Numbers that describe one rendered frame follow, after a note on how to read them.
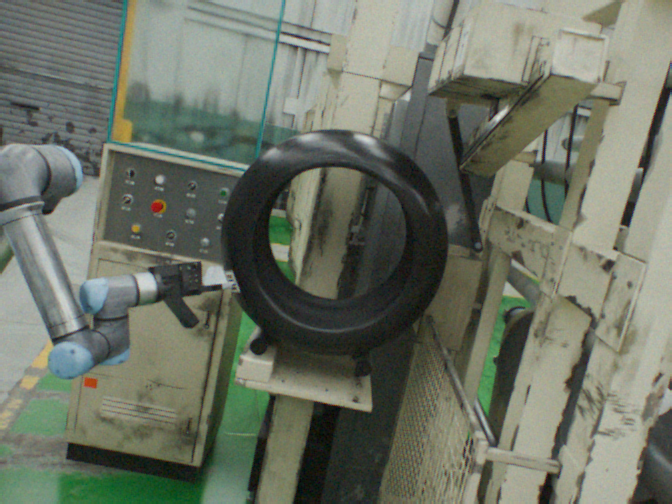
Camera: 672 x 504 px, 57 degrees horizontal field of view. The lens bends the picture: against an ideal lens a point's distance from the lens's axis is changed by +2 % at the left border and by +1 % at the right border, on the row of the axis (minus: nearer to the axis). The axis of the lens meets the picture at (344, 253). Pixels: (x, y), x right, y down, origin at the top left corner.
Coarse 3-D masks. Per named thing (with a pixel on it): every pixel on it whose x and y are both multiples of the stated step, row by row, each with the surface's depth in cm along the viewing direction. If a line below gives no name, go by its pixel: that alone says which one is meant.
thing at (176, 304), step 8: (168, 296) 143; (176, 296) 144; (168, 304) 146; (176, 304) 144; (184, 304) 145; (176, 312) 146; (184, 312) 145; (192, 312) 147; (184, 320) 146; (192, 320) 146; (192, 328) 147
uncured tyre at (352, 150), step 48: (288, 144) 152; (336, 144) 149; (384, 144) 152; (240, 192) 153; (432, 192) 153; (240, 240) 153; (432, 240) 152; (240, 288) 156; (288, 288) 184; (384, 288) 183; (432, 288) 156; (288, 336) 158; (336, 336) 157; (384, 336) 158
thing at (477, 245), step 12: (456, 120) 177; (456, 132) 177; (456, 144) 178; (456, 156) 179; (468, 180) 180; (468, 192) 180; (468, 204) 181; (468, 216) 182; (480, 240) 183; (480, 252) 184
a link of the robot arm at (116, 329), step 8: (96, 320) 135; (104, 320) 134; (112, 320) 135; (120, 320) 136; (128, 320) 138; (96, 328) 132; (104, 328) 133; (112, 328) 135; (120, 328) 136; (128, 328) 138; (112, 336) 133; (120, 336) 135; (128, 336) 139; (112, 344) 132; (120, 344) 135; (128, 344) 139; (112, 352) 132; (120, 352) 137; (128, 352) 139; (112, 360) 136; (120, 360) 137
